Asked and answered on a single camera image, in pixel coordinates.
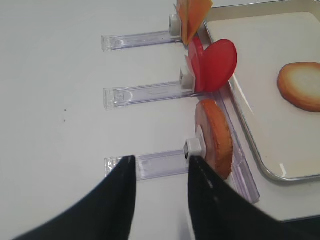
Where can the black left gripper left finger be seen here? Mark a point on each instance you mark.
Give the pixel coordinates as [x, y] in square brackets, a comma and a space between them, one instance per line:
[106, 213]

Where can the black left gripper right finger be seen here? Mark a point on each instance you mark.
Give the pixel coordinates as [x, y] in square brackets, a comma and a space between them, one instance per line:
[217, 212]

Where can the clear bread pusher track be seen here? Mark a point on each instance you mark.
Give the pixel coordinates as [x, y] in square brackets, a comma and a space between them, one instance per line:
[169, 163]

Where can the upright bread slice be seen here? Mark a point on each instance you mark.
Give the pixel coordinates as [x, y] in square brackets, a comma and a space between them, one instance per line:
[217, 137]

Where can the clear tomato pusher track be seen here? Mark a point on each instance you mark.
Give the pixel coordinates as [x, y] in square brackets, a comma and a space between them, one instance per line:
[125, 96]

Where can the bread slice on tray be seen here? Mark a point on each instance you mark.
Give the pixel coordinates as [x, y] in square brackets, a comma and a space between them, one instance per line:
[299, 84]

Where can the front red tomato slice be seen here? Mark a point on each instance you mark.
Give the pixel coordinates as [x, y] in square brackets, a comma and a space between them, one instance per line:
[217, 65]

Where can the red tomato slice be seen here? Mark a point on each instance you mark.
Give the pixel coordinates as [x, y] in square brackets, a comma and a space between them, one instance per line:
[217, 65]
[195, 55]

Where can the rear red tomato slice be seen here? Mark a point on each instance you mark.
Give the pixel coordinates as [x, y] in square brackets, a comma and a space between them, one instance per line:
[195, 55]

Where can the clear cheese pusher track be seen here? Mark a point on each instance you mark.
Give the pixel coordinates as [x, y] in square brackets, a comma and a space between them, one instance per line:
[119, 42]

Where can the front orange cheese slice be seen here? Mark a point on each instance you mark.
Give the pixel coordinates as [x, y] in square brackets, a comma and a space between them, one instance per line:
[196, 13]

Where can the orange cheese slice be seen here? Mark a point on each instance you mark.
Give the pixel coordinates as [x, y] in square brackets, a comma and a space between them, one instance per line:
[196, 13]
[183, 10]

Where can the rear orange cheese slice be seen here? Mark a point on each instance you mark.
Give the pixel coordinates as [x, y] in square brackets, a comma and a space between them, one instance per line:
[183, 10]

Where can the white metal tray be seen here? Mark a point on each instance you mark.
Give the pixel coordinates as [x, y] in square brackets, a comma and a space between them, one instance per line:
[269, 35]

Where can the clear left front rail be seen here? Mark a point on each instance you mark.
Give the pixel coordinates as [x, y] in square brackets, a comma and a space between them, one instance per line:
[240, 171]

